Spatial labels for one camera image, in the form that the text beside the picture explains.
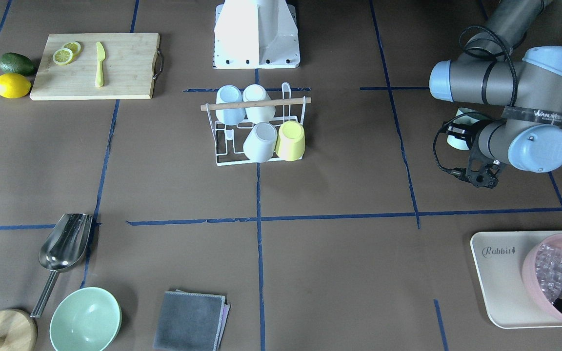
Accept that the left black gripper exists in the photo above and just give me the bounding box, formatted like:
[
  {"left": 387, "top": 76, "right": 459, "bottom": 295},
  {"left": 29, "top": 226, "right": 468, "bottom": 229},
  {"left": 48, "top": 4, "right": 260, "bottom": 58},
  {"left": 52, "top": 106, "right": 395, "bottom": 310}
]
[{"left": 449, "top": 121, "right": 502, "bottom": 189}]

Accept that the green cup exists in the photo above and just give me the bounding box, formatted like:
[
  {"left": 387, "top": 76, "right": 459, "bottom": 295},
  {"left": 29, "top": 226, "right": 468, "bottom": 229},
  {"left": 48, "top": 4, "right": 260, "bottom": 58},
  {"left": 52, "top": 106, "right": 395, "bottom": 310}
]
[{"left": 446, "top": 107, "right": 480, "bottom": 151}]

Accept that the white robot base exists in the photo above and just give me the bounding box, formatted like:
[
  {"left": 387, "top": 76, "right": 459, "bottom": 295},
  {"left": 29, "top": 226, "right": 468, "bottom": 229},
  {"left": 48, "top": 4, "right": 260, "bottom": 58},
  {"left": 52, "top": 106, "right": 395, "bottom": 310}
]
[{"left": 213, "top": 0, "right": 301, "bottom": 69}]

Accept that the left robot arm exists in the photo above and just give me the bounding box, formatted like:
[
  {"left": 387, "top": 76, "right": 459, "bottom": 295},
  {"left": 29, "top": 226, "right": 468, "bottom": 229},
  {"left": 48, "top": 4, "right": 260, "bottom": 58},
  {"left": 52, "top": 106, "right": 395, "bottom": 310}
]
[{"left": 429, "top": 0, "right": 562, "bottom": 188}]

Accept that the yellow cup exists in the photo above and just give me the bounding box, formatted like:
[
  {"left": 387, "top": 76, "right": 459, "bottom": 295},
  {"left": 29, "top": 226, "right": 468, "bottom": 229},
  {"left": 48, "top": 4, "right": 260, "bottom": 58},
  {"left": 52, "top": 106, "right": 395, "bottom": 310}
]
[{"left": 275, "top": 120, "right": 305, "bottom": 161}]

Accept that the grey cup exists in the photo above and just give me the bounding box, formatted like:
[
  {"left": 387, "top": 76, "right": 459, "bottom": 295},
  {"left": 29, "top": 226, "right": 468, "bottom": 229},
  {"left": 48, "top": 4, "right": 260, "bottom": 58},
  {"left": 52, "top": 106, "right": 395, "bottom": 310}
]
[{"left": 243, "top": 122, "right": 278, "bottom": 163}]

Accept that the cream white cup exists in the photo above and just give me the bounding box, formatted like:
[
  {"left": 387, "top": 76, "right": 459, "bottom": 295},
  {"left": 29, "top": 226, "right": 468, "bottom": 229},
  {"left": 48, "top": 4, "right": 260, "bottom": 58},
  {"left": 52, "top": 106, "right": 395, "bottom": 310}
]
[{"left": 242, "top": 84, "right": 277, "bottom": 125}]

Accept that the light blue cup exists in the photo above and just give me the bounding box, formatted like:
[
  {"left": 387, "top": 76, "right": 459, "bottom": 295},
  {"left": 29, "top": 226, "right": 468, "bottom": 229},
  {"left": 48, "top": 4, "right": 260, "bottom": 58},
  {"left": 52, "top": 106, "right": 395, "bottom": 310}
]
[{"left": 215, "top": 85, "right": 246, "bottom": 126}]

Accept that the beige tray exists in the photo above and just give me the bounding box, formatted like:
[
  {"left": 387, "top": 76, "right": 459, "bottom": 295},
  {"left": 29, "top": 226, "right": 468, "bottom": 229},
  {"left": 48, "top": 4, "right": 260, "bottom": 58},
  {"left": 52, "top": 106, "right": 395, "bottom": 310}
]
[{"left": 470, "top": 231, "right": 562, "bottom": 329}]

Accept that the pink bowl with ice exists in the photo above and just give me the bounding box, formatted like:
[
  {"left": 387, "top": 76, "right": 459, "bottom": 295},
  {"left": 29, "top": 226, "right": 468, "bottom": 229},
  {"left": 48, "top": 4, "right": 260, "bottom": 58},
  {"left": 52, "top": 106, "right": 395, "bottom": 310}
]
[{"left": 522, "top": 233, "right": 562, "bottom": 322}]

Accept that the grey folded cloth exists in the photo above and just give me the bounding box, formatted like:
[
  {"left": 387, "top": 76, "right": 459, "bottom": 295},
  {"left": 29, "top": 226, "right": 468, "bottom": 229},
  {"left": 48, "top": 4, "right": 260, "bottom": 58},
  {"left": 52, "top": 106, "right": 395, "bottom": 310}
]
[{"left": 153, "top": 290, "right": 230, "bottom": 351}]

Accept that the wooden cutting board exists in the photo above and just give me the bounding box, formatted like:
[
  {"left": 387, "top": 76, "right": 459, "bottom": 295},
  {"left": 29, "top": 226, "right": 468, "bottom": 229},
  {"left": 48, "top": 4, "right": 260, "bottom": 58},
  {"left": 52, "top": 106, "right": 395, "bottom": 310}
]
[{"left": 30, "top": 33, "right": 161, "bottom": 101}]

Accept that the yellow plastic knife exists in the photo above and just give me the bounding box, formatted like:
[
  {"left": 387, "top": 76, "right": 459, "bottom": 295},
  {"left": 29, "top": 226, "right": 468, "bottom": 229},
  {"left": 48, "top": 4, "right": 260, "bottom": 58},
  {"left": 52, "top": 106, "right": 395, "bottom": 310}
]
[{"left": 95, "top": 41, "right": 106, "bottom": 88}]

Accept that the green bowl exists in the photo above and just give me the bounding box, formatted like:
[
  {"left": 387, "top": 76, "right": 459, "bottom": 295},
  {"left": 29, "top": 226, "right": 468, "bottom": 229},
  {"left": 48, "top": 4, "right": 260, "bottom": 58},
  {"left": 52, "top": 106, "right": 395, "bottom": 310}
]
[{"left": 49, "top": 287, "right": 122, "bottom": 351}]

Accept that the steel scoop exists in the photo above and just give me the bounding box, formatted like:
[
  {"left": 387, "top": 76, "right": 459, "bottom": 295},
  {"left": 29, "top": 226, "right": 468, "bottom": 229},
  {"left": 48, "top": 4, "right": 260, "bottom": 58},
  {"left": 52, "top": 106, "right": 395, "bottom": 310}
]
[{"left": 30, "top": 214, "right": 92, "bottom": 318}]

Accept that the lemon slice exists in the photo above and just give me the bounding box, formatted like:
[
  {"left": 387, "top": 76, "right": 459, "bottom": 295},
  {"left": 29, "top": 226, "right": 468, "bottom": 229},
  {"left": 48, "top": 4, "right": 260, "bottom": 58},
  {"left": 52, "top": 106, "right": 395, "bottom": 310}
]
[
  {"left": 62, "top": 41, "right": 82, "bottom": 57},
  {"left": 53, "top": 47, "right": 75, "bottom": 66}
]

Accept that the yellow lemon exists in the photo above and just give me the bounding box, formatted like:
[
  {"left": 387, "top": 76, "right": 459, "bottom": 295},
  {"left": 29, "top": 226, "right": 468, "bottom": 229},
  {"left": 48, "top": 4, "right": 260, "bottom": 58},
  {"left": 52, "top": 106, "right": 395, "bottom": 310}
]
[{"left": 0, "top": 73, "right": 32, "bottom": 98}]

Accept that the green avocado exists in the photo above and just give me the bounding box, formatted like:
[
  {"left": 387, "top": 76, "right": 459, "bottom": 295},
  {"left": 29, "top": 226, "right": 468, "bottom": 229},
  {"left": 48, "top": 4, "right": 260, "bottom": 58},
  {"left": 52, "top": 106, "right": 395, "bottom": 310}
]
[{"left": 0, "top": 53, "right": 37, "bottom": 77}]

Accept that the wooden mug tree stand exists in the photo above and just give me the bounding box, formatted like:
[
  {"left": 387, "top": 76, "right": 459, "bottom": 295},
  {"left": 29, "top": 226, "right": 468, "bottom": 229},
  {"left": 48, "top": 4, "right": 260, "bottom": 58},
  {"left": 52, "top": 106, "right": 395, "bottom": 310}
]
[{"left": 0, "top": 309, "right": 37, "bottom": 351}]

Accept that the white wire cup rack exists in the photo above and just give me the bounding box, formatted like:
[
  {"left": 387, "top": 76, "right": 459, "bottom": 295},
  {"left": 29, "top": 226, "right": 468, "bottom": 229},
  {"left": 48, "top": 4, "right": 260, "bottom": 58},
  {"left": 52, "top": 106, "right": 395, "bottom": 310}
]
[{"left": 200, "top": 82, "right": 312, "bottom": 166}]

